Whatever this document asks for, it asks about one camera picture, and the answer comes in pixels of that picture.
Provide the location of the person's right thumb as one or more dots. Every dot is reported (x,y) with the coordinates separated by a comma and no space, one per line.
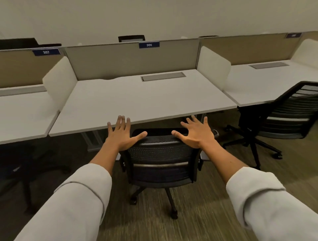
(180,137)

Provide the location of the person's left hand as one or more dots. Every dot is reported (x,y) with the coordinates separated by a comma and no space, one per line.
(120,139)

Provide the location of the tan desk partition panel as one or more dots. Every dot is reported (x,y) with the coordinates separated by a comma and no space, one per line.
(248,48)
(19,69)

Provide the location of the person's right hand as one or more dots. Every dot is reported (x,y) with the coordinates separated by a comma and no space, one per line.
(198,136)

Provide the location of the person's right middle finger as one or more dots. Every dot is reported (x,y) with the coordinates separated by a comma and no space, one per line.
(191,122)

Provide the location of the person's right forearm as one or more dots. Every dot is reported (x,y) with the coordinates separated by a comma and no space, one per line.
(253,193)

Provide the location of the grey metal desk leg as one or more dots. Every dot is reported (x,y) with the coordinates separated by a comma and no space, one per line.
(93,140)

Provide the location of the person's left thumb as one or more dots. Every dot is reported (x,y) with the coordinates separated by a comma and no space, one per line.
(139,137)

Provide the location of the person's left little finger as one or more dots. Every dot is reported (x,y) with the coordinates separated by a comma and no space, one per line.
(110,127)

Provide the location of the white side divider panel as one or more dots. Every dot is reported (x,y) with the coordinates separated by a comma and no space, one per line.
(60,82)
(213,67)
(306,53)

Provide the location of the person's left middle finger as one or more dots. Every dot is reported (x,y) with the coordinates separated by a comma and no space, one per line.
(123,123)

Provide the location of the black mesh office chair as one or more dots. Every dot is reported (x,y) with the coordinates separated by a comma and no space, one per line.
(161,159)
(283,116)

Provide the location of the person's left forearm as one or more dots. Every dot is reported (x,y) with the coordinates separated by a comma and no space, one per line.
(74,193)

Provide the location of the person's right little finger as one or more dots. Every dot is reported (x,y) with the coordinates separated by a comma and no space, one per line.
(206,123)

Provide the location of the grey desk partition panel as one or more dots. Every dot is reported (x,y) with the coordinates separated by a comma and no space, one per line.
(124,59)

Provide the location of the black chair back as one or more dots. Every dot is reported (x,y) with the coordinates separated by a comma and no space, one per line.
(131,38)
(18,43)

